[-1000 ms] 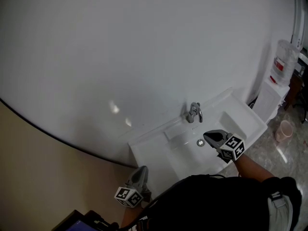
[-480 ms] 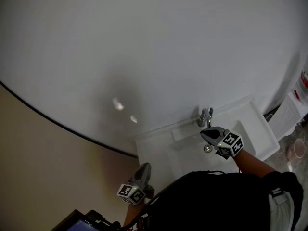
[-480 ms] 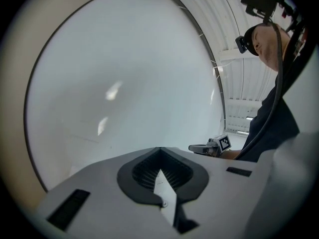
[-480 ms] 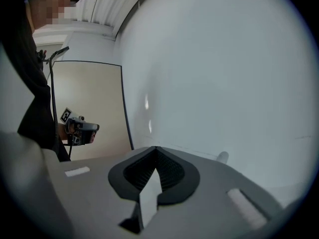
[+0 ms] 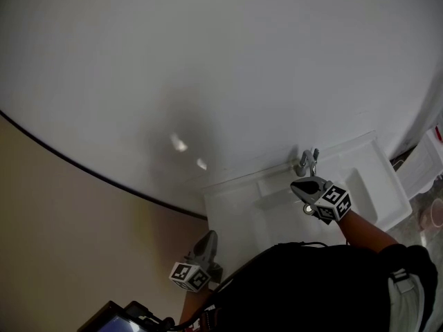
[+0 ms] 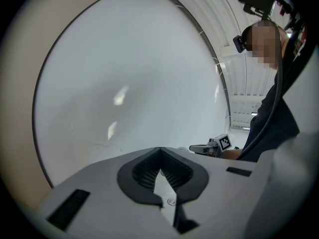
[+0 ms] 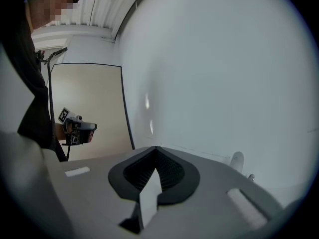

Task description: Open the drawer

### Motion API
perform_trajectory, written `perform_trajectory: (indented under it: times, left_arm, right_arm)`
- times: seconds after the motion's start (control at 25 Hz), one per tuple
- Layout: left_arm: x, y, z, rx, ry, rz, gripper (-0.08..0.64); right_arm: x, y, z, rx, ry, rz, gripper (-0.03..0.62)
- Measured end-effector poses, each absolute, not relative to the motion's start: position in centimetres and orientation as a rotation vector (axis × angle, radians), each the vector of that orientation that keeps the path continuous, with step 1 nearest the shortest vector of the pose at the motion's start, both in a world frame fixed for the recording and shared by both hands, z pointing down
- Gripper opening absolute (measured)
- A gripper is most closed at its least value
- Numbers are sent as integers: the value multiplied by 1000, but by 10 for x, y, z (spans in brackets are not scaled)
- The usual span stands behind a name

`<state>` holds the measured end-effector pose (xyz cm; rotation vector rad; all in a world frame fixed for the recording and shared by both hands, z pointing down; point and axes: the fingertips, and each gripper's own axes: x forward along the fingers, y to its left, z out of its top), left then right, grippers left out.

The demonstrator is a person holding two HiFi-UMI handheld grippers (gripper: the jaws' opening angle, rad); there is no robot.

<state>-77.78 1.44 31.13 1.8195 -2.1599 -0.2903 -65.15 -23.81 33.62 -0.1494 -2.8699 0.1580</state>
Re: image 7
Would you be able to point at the person's head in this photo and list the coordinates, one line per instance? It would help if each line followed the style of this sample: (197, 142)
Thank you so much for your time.
(47, 6)

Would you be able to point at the black chest clamp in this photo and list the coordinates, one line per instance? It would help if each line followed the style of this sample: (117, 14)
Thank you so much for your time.
(39, 56)

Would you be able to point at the chrome faucet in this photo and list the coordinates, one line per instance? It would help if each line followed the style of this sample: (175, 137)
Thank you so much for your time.
(236, 159)

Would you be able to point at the person's left forearm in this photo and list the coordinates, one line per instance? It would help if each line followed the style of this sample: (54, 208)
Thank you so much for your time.
(59, 132)

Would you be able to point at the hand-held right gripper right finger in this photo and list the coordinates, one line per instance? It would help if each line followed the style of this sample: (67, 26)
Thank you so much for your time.
(211, 195)

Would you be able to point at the stack of beige boards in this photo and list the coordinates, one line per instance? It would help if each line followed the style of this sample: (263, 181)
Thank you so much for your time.
(94, 96)

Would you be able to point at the person's black shirt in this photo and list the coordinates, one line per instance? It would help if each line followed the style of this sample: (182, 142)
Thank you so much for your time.
(25, 58)

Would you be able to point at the person's left hand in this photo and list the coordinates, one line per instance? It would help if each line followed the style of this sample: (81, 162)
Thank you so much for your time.
(91, 136)

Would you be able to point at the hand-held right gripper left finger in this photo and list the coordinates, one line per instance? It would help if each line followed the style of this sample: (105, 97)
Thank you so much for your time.
(87, 190)

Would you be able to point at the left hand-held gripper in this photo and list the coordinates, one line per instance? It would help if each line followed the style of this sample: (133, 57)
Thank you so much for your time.
(64, 114)

